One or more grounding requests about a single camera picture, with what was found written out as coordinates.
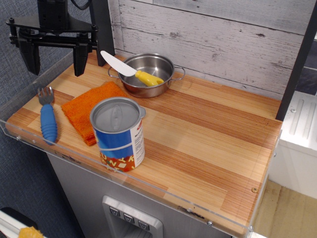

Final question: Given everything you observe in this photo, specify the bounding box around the grey toy fridge cabinet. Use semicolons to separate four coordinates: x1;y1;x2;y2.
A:
48;154;230;238

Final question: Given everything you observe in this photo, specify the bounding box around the clear acrylic table guard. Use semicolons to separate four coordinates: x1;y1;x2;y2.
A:
4;53;281;238

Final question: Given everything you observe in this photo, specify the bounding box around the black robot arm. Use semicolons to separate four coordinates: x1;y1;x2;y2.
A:
6;0;99;76

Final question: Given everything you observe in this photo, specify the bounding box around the black left post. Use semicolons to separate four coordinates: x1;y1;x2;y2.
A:
90;0;115;66

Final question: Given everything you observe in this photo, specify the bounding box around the white ribbed unit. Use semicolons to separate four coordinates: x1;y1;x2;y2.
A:
268;91;317;198

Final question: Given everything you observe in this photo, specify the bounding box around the silver dispenser panel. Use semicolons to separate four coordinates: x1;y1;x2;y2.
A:
102;195;164;238

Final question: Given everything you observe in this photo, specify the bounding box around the black right post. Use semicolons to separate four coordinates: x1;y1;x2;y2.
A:
275;1;317;121

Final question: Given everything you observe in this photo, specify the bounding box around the black post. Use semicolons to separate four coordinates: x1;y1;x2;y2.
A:
90;0;115;66
275;1;317;121

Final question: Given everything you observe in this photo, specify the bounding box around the yellow handled white knife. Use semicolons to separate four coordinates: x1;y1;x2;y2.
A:
100;51;164;87

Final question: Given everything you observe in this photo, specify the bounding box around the stainless steel pot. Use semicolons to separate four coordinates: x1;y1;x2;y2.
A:
116;53;186;98

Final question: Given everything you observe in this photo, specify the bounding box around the blue handled fork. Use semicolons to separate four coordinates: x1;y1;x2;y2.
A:
38;86;57;145

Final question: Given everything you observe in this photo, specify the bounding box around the yellow orange object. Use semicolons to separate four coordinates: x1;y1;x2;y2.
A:
18;227;44;238

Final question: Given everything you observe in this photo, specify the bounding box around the black cable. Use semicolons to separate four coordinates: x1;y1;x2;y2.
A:
70;0;92;10

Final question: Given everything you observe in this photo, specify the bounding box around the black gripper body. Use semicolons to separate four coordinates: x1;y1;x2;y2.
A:
5;17;99;51

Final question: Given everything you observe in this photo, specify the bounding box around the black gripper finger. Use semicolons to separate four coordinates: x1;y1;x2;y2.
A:
73;43;89;76
19;39;41;75

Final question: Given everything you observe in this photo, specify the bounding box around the orange folded cloth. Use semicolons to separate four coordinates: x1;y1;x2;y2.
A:
61;82;128;146

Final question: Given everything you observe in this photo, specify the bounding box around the blue soup can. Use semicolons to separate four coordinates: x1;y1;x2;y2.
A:
90;97;146;172

